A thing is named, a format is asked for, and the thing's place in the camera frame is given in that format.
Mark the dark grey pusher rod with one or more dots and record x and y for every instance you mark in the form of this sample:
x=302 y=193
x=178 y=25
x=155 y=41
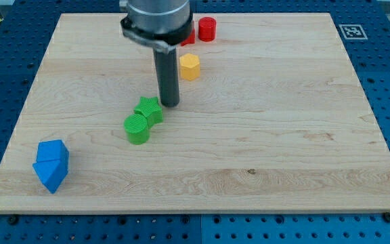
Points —
x=167 y=77

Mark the green star block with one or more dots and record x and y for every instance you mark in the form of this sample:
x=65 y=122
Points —
x=150 y=109

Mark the green cylinder block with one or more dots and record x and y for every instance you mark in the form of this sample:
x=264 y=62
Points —
x=136 y=128

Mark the red block behind arm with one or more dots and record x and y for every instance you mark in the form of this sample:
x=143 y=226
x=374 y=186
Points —
x=191 y=37

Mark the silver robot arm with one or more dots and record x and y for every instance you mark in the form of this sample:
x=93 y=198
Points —
x=161 y=25

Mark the blue cube block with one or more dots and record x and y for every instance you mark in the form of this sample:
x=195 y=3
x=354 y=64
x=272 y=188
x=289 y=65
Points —
x=52 y=150

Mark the yellow hexagon block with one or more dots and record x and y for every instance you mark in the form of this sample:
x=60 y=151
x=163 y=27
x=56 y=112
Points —
x=189 y=66

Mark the red cylinder block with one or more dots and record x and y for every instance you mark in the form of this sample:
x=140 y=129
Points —
x=207 y=29

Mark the light wooden board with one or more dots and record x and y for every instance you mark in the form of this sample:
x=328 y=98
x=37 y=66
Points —
x=276 y=123

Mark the blue triangular prism block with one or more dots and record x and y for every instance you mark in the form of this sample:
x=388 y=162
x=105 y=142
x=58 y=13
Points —
x=51 y=173

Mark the white fiducial marker tag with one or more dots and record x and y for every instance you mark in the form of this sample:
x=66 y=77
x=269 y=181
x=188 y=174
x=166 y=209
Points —
x=353 y=32

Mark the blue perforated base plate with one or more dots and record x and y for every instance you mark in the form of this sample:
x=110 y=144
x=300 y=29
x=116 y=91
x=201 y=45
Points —
x=24 y=35

